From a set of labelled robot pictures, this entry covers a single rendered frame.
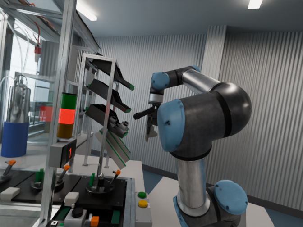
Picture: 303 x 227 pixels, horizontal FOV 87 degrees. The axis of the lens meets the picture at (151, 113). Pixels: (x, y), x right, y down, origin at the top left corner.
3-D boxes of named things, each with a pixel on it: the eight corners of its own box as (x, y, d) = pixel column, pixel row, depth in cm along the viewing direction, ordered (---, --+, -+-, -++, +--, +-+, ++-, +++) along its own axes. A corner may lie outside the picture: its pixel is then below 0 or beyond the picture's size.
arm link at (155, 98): (149, 93, 79) (148, 93, 88) (148, 102, 80) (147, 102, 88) (164, 95, 80) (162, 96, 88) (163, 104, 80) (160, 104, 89)
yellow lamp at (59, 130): (74, 135, 60) (75, 122, 59) (68, 138, 55) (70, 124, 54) (60, 133, 59) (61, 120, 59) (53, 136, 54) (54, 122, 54)
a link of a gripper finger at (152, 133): (156, 144, 82) (158, 126, 82) (144, 143, 81) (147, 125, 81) (155, 143, 85) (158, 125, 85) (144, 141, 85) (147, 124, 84)
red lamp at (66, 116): (75, 122, 59) (77, 109, 59) (70, 124, 54) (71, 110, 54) (61, 120, 59) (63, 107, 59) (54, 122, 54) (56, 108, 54)
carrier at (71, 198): (125, 183, 92) (128, 161, 91) (121, 211, 68) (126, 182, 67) (82, 179, 89) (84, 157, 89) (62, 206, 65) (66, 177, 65)
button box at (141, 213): (146, 203, 84) (148, 192, 83) (150, 236, 63) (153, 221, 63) (133, 202, 83) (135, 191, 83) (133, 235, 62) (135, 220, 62)
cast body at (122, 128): (125, 135, 108) (130, 126, 107) (122, 135, 103) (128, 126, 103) (115, 128, 109) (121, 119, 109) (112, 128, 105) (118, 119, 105)
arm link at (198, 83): (286, 87, 31) (193, 59, 75) (232, 100, 31) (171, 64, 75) (277, 135, 36) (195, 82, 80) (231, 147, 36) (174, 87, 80)
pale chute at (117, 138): (126, 156, 127) (130, 152, 127) (122, 161, 114) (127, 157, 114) (105, 128, 128) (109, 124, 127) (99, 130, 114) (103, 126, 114)
